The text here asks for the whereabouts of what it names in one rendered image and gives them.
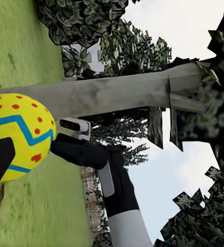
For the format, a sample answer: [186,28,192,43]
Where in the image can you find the easter egg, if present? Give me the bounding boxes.
[0,93,56,183]

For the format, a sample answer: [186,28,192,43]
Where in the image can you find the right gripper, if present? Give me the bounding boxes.
[50,133,99,168]

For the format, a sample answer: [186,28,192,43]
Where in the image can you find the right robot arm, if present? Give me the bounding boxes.
[50,118,154,247]

